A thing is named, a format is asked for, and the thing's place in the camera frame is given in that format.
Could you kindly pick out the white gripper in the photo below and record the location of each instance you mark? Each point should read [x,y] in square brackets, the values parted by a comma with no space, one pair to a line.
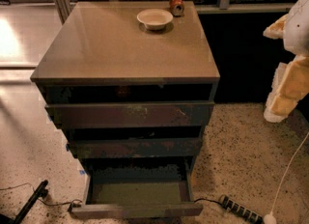
[298,31]

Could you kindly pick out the grey drawer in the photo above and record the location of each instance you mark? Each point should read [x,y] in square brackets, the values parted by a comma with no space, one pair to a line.
[135,148]
[160,191]
[112,115]

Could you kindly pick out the grey middle drawer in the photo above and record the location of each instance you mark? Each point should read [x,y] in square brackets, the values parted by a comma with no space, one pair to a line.
[135,148]

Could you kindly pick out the orange soda can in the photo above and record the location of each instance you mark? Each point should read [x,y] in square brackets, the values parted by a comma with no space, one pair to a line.
[176,7]

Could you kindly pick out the grey bottom drawer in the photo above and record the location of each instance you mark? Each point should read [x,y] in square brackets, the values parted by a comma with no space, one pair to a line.
[160,191]

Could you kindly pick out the grey top drawer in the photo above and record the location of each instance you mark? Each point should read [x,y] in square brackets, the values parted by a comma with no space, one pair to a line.
[112,115]

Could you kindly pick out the white bowl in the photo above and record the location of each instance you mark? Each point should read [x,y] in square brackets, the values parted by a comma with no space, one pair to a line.
[155,19]

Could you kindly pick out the black power strip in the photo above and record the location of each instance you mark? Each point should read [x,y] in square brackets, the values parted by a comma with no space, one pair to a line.
[240,210]

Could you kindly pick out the grey drawer cabinet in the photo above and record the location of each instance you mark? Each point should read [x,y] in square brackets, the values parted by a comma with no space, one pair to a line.
[103,54]

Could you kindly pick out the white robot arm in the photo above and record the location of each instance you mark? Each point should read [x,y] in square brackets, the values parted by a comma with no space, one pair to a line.
[293,29]

